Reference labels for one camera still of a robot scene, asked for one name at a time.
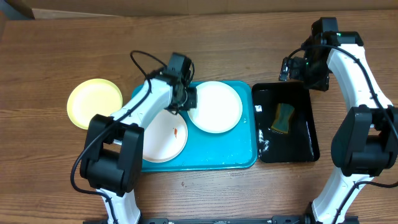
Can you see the white plate top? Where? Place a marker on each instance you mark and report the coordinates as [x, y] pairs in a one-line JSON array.
[[219, 107]]

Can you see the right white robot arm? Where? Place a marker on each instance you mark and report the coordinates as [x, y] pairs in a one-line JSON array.
[[366, 142]]

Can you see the white plate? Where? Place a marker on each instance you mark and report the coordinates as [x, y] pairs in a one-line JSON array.
[[219, 107], [165, 137]]

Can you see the black water tray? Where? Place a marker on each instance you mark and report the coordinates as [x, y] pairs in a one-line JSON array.
[[300, 144]]

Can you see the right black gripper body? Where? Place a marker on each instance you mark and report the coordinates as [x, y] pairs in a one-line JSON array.
[[288, 70]]

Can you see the green yellow sponge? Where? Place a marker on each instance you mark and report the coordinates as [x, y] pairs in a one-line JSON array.
[[283, 115]]

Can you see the yellow plate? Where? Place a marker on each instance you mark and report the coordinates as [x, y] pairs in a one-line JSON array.
[[95, 96]]

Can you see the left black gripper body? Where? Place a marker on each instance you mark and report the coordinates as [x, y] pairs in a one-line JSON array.
[[189, 101]]

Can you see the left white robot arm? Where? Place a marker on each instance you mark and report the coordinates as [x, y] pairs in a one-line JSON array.
[[111, 161]]

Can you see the cardboard sheet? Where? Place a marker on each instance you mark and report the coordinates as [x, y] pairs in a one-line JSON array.
[[191, 7]]

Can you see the teal plastic tray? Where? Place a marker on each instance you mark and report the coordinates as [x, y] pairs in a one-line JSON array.
[[234, 149]]

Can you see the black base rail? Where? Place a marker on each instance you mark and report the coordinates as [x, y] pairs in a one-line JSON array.
[[276, 219]]

